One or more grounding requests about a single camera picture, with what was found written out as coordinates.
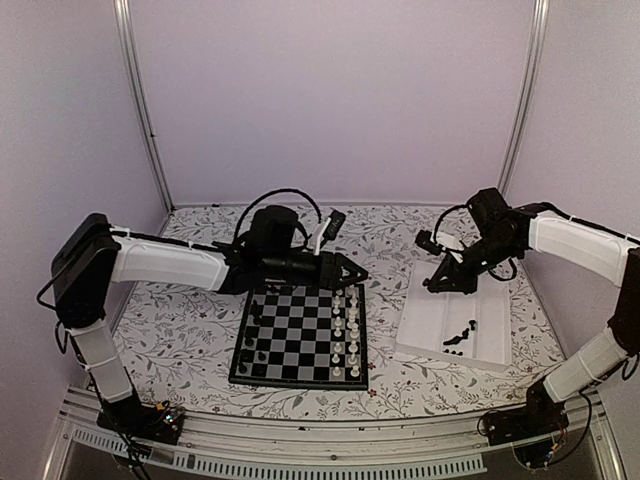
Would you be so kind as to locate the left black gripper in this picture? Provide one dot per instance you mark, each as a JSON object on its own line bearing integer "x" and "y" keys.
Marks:
{"x": 330, "y": 275}

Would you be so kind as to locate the white chess pieces row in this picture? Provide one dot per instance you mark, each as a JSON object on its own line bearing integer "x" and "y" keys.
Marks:
{"x": 347, "y": 329}

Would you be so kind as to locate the floral patterned table mat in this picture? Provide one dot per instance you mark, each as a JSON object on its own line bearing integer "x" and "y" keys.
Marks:
{"x": 177, "y": 342}

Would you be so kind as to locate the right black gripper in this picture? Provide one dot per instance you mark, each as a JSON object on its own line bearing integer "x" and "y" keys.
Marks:
{"x": 463, "y": 281}

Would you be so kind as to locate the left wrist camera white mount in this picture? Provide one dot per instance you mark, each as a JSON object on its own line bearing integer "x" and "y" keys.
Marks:
{"x": 326, "y": 231}

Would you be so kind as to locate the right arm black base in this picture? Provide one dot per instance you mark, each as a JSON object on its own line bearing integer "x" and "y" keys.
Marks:
{"x": 544, "y": 431}

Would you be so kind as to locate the right aluminium frame post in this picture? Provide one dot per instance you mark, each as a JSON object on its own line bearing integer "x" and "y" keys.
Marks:
{"x": 533, "y": 58}

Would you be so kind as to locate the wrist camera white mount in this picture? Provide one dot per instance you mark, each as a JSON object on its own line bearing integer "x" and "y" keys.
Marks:
{"x": 326, "y": 231}
{"x": 438, "y": 243}

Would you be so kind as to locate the black and grey chessboard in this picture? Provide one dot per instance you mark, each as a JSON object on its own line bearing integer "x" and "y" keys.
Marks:
{"x": 295, "y": 335}

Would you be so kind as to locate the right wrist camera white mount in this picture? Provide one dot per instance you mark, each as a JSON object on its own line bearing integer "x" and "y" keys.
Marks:
{"x": 438, "y": 243}

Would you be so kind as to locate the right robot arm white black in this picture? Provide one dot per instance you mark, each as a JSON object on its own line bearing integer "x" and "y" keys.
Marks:
{"x": 574, "y": 260}

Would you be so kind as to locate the front aluminium rail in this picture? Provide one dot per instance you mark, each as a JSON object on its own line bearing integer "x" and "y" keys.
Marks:
{"x": 228, "y": 447}

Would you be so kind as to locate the aluminium frame post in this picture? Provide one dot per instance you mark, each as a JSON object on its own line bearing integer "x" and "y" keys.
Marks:
{"x": 132, "y": 66}
{"x": 533, "y": 58}

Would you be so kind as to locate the left aluminium frame post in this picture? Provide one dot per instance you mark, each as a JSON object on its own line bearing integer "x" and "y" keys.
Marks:
{"x": 132, "y": 66}

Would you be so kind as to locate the white plastic divided tray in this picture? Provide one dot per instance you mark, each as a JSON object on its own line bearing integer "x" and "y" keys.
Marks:
{"x": 428, "y": 319}

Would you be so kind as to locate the black chess pieces pile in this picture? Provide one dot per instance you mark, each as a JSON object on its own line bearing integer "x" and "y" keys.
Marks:
{"x": 463, "y": 343}

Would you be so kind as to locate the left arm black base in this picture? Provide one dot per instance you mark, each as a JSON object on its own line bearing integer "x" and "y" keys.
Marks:
{"x": 161, "y": 422}

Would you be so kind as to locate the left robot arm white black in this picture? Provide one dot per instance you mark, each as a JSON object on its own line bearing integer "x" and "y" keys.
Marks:
{"x": 99, "y": 254}

